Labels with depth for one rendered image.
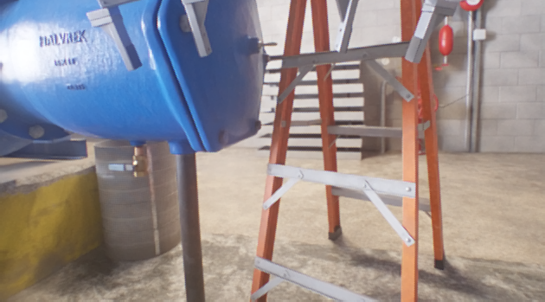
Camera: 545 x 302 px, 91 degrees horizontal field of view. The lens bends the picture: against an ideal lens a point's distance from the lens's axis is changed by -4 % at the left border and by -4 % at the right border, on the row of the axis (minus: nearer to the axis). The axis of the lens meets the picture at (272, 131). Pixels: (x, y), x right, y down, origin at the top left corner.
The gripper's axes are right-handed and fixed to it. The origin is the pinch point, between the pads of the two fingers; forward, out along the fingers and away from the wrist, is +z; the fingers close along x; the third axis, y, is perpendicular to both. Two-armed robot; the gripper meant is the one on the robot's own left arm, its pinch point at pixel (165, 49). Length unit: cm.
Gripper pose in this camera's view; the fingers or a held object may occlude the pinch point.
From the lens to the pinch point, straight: 51.3
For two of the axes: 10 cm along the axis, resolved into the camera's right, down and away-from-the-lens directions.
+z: 2.0, 8.6, 4.8
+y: 1.0, -5.0, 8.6
